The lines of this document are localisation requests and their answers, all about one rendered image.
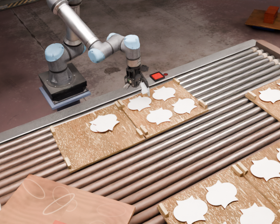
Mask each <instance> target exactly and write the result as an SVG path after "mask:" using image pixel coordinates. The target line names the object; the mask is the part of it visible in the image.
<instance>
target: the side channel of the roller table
mask: <svg viewBox="0 0 280 224"><path fill-rule="evenodd" d="M255 47H258V48H259V50H261V49H262V50H264V52H265V53H266V52H268V53H269V55H270V56H274V57H275V59H280V48H278V47H276V46H274V45H272V44H270V43H269V42H267V41H265V40H263V39H261V40H259V41H256V45H255Z"/></svg>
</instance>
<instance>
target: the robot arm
mask: <svg viewBox="0 0 280 224"><path fill-rule="evenodd" d="M46 1H47V4H48V6H49V8H50V10H51V11H52V12H53V13H54V14H55V15H58V16H59V17H60V18H61V19H62V20H63V21H64V23H65V36H64V38H63V40H64V42H63V43H62V44H59V43H55V44H51V45H49V46H48V47H47V48H46V49H45V58H46V60H47V63H48V68H49V81H50V83H51V84H53V85H64V84H67V83H69V82H70V81H71V80H72V72H71V71H70V70H69V68H68V66H67V62H69V61H71V60H72V59H74V58H76V57H77V56H80V55H81V54H83V53H84V52H85V50H86V48H87V49H88V50H89V52H88V56H89V58H90V60H91V61H92V62H93V63H99V62H101V61H103V60H105V59H106V58H108V57H109V56H111V55H112V54H114V53H116V52H117V51H122V52H125V53H126V62H127V68H126V74H127V75H126V76H125V77H124V81H125V79H126V78H127V82H126V81H125V86H124V87H126V89H128V88H129V87H130V85H131V86H132V87H133V88H137V87H138V86H139V85H141V87H142V90H141V92H142V94H145V93H147V95H148V96H150V91H149V85H148V82H147V80H146V78H145V77H144V75H143V74H142V73H141V71H143V72H145V71H148V68H149V67H147V66H146V65H141V60H140V43H139V38H138V36H136V35H128V36H126V37H124V36H121V35H120V34H115V33H111V34H109V36H108V37H107V40H106V41H105V42H103V43H102V42H101V41H100V40H99V39H98V38H97V36H96V35H95V34H94V33H93V32H92V31H91V30H90V28H89V27H88V26H87V25H86V24H85V23H84V22H83V20H81V19H80V5H81V3H82V0H46ZM141 81H142V83H141V84H140V82H141Z"/></svg>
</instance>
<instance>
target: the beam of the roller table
mask: <svg viewBox="0 0 280 224"><path fill-rule="evenodd" d="M255 45H256V40H254V39H252V40H249V41H246V42H243V43H241V44H238V45H235V46H233V47H230V48H227V49H225V50H222V51H219V52H216V53H214V54H211V55H209V56H206V57H203V58H200V59H198V60H195V61H192V62H190V63H187V64H184V65H181V66H179V67H176V68H173V69H171V70H168V71H165V72H163V73H162V74H164V73H167V74H168V75H167V76H165V79H163V80H160V81H157V82H155V81H154V80H153V79H152V78H150V77H149V78H147V79H146V80H147V82H148V85H149V87H152V86H155V85H157V84H160V83H163V82H165V81H167V80H170V79H173V78H176V77H178V76H181V75H183V74H186V73H188V72H191V71H194V70H197V69H199V68H202V67H204V66H207V65H209V64H212V63H215V62H217V61H220V60H223V59H225V58H228V57H230V56H233V55H235V54H238V53H241V52H243V51H246V50H249V49H250V48H253V47H255ZM141 83H142V81H141V82H140V84H141ZM141 90H142V87H141V85H139V86H138V87H137V88H133V87H132V86H131V85H130V87H129V88H128V89H126V87H124V88H123V87H122V88H119V89H117V90H114V91H112V92H109V93H106V94H103V95H101V96H98V97H95V98H93V99H90V100H87V101H85V102H82V103H79V104H76V105H74V106H71V107H69V108H66V109H63V110H60V111H58V112H55V113H52V114H50V115H47V116H44V117H41V118H39V119H36V120H33V121H31V122H28V123H25V124H23V125H20V126H17V127H15V128H12V129H9V130H7V131H4V132H1V133H0V145H1V144H4V143H6V142H9V141H11V140H14V139H17V138H19V137H22V136H25V135H27V134H29V133H32V132H35V131H38V130H40V129H43V128H45V127H48V126H50V125H53V124H56V123H58V122H61V121H63V120H66V119H69V118H71V117H74V116H77V115H79V114H82V113H84V112H87V111H90V110H92V109H95V108H97V107H100V106H102V105H105V104H108V103H111V102H113V101H115V100H118V99H121V98H123V97H126V96H129V95H131V94H134V93H136V92H139V91H141Z"/></svg>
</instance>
